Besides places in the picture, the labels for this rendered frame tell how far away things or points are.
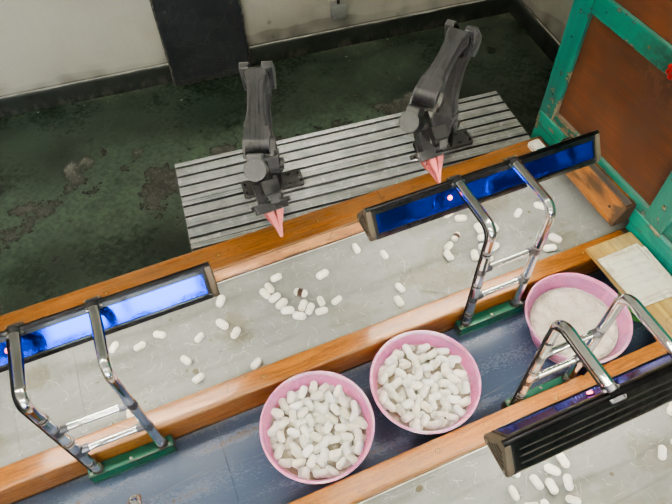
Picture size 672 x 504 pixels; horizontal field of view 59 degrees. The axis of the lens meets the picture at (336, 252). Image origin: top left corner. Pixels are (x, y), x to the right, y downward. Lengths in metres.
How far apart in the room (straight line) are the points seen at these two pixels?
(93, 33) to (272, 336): 2.25
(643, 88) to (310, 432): 1.18
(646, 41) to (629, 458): 0.97
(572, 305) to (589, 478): 0.45
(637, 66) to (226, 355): 1.26
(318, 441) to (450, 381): 0.35
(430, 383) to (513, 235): 0.53
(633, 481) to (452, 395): 0.42
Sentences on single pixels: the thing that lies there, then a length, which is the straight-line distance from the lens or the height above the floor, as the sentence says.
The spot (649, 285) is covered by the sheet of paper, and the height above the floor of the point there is 0.78.
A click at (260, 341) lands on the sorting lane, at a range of 1.57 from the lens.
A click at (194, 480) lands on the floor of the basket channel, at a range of 1.54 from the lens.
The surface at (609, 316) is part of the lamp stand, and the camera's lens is 1.35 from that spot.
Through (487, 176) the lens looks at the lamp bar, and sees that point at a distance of 1.43.
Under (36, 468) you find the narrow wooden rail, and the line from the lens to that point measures 1.57.
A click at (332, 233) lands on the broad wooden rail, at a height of 0.76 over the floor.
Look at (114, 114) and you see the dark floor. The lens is 3.50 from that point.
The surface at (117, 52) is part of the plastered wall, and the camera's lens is 3.50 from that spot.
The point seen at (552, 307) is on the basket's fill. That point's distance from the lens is 1.70.
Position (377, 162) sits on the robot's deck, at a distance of 2.04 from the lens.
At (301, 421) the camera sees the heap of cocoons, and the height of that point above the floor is 0.75.
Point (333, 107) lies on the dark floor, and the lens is 3.29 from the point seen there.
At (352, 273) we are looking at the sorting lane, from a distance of 1.66.
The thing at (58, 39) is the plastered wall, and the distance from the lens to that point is 3.47.
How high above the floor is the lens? 2.11
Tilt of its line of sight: 54 degrees down
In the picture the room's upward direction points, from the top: 2 degrees counter-clockwise
